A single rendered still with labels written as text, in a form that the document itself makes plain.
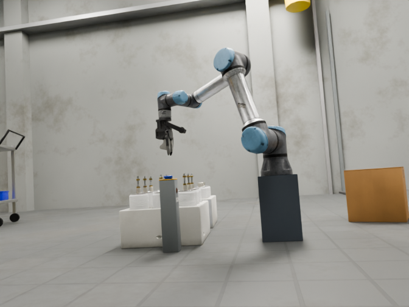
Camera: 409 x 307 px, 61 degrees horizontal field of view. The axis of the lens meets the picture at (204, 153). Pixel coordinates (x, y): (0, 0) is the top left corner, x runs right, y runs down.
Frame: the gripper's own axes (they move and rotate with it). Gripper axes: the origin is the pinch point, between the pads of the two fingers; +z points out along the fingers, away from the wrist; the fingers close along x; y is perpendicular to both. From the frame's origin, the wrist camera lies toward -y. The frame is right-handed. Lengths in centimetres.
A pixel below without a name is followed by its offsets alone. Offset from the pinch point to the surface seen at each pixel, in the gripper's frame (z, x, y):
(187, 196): 23.7, 26.0, -16.1
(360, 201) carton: 35, -29, -103
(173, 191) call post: 20.4, 42.6, -14.8
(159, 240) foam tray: 43, 31, -2
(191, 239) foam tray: 44, 29, -17
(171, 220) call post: 33, 43, -13
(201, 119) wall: -69, -287, 48
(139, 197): 22.8, 28.9, 7.4
